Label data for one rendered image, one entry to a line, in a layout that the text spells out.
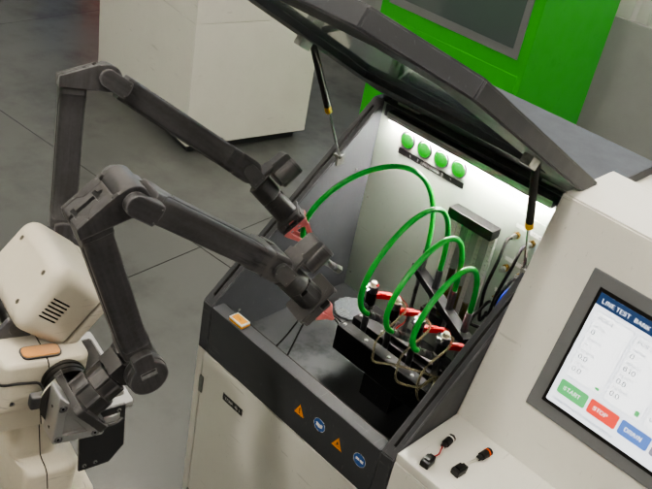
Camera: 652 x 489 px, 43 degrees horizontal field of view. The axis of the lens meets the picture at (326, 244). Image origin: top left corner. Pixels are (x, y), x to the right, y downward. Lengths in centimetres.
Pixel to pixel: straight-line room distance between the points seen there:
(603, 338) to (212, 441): 119
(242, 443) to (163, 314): 146
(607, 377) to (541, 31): 292
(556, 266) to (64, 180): 107
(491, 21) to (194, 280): 207
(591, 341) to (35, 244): 114
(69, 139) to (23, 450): 66
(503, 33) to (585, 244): 287
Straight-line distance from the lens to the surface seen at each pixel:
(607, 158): 223
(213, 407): 243
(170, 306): 380
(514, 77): 460
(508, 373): 196
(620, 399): 186
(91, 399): 160
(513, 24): 457
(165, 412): 330
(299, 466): 221
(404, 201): 238
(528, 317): 192
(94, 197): 138
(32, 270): 165
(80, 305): 164
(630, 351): 183
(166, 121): 189
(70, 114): 185
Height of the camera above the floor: 232
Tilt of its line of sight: 32 degrees down
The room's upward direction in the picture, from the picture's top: 11 degrees clockwise
